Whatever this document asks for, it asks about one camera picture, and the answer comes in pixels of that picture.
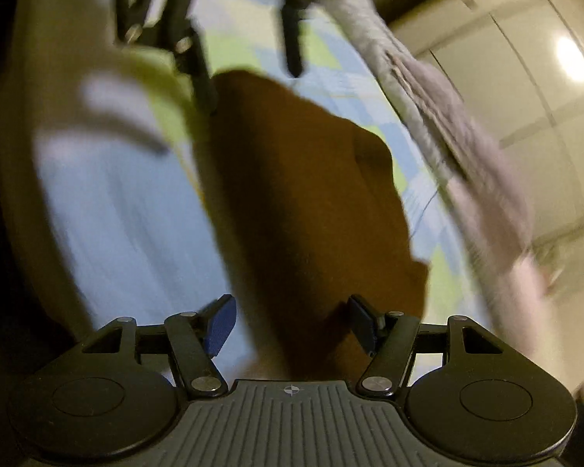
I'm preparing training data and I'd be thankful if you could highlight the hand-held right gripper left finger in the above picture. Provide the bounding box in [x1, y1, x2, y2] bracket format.
[80, 294, 237, 397]

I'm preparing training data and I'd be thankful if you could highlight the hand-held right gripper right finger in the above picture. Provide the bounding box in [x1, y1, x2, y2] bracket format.
[347, 294, 507, 396]

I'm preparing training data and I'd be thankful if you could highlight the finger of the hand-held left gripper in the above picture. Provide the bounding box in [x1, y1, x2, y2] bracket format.
[264, 0, 306, 79]
[114, 0, 220, 116]

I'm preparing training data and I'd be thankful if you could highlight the brown garment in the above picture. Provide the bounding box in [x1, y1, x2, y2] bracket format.
[208, 70, 430, 381]

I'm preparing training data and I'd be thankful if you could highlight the bed with checkered sheet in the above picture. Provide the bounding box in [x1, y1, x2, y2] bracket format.
[0, 0, 492, 380]

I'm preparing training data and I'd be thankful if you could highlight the striped white pillow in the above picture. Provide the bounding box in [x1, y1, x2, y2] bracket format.
[315, 0, 537, 273]

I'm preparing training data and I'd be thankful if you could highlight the cream wardrobe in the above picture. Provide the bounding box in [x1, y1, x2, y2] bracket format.
[388, 0, 584, 400]

